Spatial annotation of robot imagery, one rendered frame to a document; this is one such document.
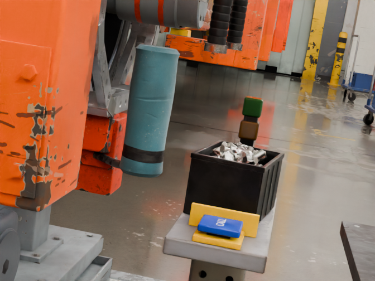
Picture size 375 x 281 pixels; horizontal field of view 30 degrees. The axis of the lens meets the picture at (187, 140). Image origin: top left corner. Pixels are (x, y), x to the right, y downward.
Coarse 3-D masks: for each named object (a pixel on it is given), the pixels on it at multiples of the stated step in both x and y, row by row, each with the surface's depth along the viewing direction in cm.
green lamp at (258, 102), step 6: (246, 96) 150; (252, 96) 151; (246, 102) 148; (252, 102) 148; (258, 102) 148; (246, 108) 149; (252, 108) 148; (258, 108) 148; (246, 114) 149; (252, 114) 149; (258, 114) 148
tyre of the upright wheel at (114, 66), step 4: (124, 20) 177; (124, 24) 177; (128, 24) 181; (124, 28) 178; (128, 28) 182; (124, 32) 179; (124, 36) 179; (120, 40) 176; (124, 40) 180; (120, 44) 176; (124, 44) 181; (120, 48) 177; (124, 48) 181; (116, 52) 175; (120, 52) 177; (116, 56) 175; (120, 56) 178; (116, 60) 176; (112, 64) 173; (116, 64) 176; (112, 68) 173; (116, 68) 176; (112, 72) 174; (112, 76) 174; (112, 80) 175
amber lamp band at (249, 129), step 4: (244, 120) 149; (240, 124) 150; (244, 124) 149; (248, 124) 149; (252, 124) 149; (256, 124) 149; (240, 128) 149; (244, 128) 149; (248, 128) 149; (252, 128) 149; (256, 128) 149; (240, 132) 150; (244, 132) 149; (248, 132) 149; (252, 132) 149; (256, 132) 149; (240, 136) 150; (244, 136) 149; (248, 136) 149; (252, 136) 149; (256, 136) 149
